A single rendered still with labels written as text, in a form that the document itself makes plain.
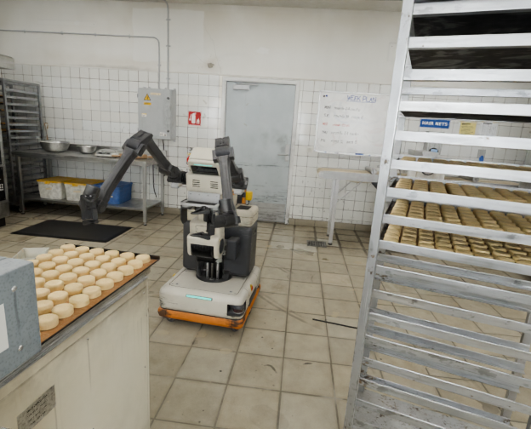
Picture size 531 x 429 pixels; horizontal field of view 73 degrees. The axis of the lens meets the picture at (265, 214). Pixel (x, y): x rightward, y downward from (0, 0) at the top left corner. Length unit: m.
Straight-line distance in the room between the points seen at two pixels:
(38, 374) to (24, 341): 0.38
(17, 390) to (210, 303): 1.67
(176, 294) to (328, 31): 4.09
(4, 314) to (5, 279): 0.05
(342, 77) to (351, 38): 0.50
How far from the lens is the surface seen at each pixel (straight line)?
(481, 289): 1.32
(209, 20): 5.65
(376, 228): 1.23
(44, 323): 1.03
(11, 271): 0.65
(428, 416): 2.06
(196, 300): 2.57
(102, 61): 6.13
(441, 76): 1.23
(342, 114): 5.32
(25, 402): 1.08
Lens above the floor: 1.41
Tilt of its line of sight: 14 degrees down
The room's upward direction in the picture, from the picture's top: 4 degrees clockwise
